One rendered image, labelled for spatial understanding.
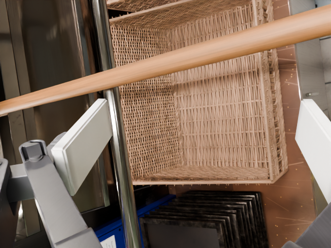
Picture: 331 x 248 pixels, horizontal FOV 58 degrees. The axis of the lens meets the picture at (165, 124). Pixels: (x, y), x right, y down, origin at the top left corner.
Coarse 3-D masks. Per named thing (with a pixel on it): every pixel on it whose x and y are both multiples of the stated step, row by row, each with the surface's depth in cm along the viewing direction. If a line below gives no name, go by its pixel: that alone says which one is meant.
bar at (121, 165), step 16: (96, 0) 53; (320, 0) 133; (96, 16) 53; (96, 32) 53; (112, 48) 54; (112, 64) 53; (112, 96) 53; (112, 112) 53; (112, 128) 53; (112, 144) 54; (128, 160) 54; (128, 176) 54; (128, 192) 54; (128, 208) 54; (128, 224) 54; (128, 240) 54
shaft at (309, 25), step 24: (264, 24) 33; (288, 24) 31; (312, 24) 30; (192, 48) 39; (216, 48) 36; (240, 48) 35; (264, 48) 34; (120, 72) 46; (144, 72) 44; (168, 72) 42; (24, 96) 64; (48, 96) 59; (72, 96) 56
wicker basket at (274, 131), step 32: (192, 0) 86; (224, 0) 90; (256, 0) 80; (128, 32) 103; (160, 32) 112; (192, 32) 108; (224, 32) 101; (256, 64) 95; (128, 96) 103; (160, 96) 111; (192, 96) 111; (224, 96) 103; (256, 96) 97; (128, 128) 102; (192, 128) 112; (224, 128) 105; (256, 128) 98; (160, 160) 110; (192, 160) 114; (224, 160) 106; (256, 160) 99
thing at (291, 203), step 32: (288, 0) 89; (224, 64) 103; (288, 64) 90; (320, 64) 123; (288, 96) 92; (320, 96) 117; (160, 128) 123; (288, 128) 93; (288, 160) 94; (288, 192) 95; (320, 192) 101; (288, 224) 96
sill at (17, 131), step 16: (0, 0) 76; (0, 16) 76; (0, 32) 75; (0, 48) 75; (0, 64) 75; (0, 80) 75; (16, 80) 77; (0, 96) 76; (16, 96) 77; (16, 112) 77; (0, 128) 78; (16, 128) 76; (16, 144) 76; (16, 160) 76; (32, 208) 78; (32, 224) 77
